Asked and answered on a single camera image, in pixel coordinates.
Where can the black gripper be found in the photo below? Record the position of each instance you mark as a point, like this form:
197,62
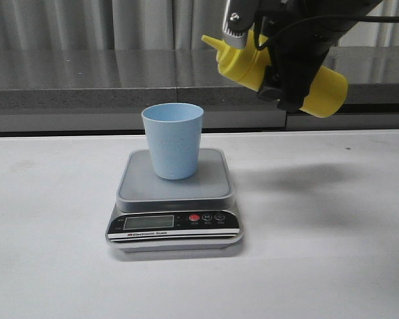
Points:
301,34

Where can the yellow squeeze bottle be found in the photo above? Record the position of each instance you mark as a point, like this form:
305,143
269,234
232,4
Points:
248,67

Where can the light blue plastic cup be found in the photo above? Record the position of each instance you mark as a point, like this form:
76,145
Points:
173,133

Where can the silver electronic kitchen scale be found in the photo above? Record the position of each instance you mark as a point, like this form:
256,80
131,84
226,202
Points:
156,214

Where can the grey stone counter ledge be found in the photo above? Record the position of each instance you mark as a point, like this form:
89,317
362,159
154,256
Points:
94,80

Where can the grey pleated curtain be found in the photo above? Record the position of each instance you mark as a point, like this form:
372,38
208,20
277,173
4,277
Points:
108,25

